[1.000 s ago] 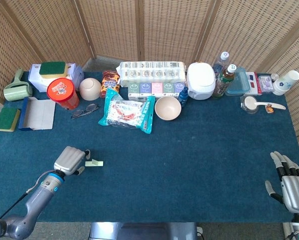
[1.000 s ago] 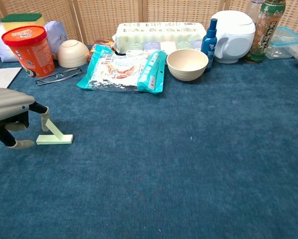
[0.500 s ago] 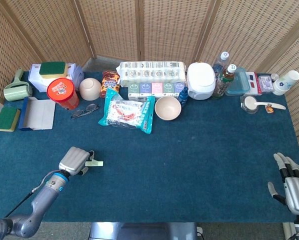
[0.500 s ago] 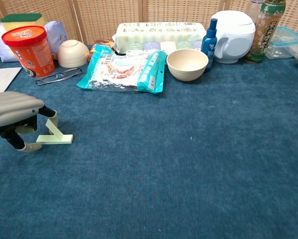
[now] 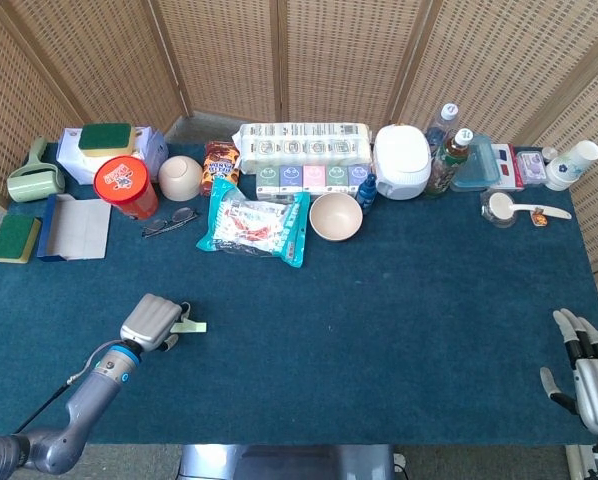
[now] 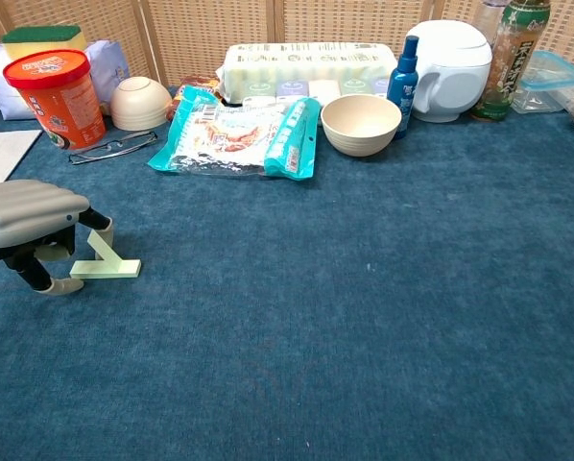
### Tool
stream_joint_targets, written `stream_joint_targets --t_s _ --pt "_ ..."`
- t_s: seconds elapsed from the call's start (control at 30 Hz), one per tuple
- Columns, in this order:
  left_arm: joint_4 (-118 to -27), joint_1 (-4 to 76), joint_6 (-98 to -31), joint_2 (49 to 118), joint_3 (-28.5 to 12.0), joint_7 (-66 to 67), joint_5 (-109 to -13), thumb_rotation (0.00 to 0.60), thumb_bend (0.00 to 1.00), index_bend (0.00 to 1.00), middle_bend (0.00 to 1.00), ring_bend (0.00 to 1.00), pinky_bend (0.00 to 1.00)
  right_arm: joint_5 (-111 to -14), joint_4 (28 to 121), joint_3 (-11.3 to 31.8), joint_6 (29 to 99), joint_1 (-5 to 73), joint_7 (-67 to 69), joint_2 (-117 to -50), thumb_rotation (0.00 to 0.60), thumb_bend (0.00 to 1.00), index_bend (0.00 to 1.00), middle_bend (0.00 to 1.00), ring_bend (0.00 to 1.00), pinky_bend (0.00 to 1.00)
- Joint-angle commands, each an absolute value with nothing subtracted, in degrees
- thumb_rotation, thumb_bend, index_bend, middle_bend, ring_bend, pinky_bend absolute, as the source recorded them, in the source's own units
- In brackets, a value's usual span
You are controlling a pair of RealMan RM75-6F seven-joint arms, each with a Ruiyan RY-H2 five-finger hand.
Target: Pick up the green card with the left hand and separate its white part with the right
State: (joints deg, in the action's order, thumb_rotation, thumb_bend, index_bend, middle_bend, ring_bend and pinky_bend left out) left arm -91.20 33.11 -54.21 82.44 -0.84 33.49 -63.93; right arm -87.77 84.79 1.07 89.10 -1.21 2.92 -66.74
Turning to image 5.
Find overturned beige bowl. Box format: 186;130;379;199
157;155;204;203

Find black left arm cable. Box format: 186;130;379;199
12;339;126;436

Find stacked paper cups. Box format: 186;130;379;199
544;139;598;193

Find white plastic spoon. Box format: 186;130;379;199
487;191;573;222

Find pink tissue packet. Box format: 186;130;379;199
302;164;329;197

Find white rice cooker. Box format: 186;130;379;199
373;124;433;202

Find blue table cloth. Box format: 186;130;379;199
0;143;598;447

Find green tissue packet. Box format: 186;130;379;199
326;164;351;195
255;165;282;201

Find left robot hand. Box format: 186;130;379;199
120;293;191;354

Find red white box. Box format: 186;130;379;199
490;143;526;193

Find blue open cardboard box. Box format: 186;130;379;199
36;193;113;263

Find green yellow sponge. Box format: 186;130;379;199
77;122;136;158
0;214;43;265

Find toilet paper roll pack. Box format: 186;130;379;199
237;121;374;176

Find white plastic bag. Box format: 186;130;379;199
56;126;170;186

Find red instant noodle cup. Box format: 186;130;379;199
92;155;160;221

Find brown orange cookie pack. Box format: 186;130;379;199
199;140;242;198

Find rattan folding screen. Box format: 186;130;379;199
0;0;598;361

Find green tea bottle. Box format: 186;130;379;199
424;127;475;199

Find small blue bottle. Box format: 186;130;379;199
355;172;379;217

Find clear glass cup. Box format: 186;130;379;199
480;189;518;230

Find black rimmed glasses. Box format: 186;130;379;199
140;206;201;239

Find green lint roller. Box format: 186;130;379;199
6;137;67;204

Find teal snack bag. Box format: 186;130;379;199
195;177;312;269

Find clear water bottle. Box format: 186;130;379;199
424;102;461;154

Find purple clear box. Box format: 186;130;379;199
515;149;549;188

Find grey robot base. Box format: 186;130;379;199
178;443;397;480

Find upright beige bowl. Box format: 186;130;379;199
309;191;365;243

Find clear container blue lid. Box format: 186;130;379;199
449;134;502;193

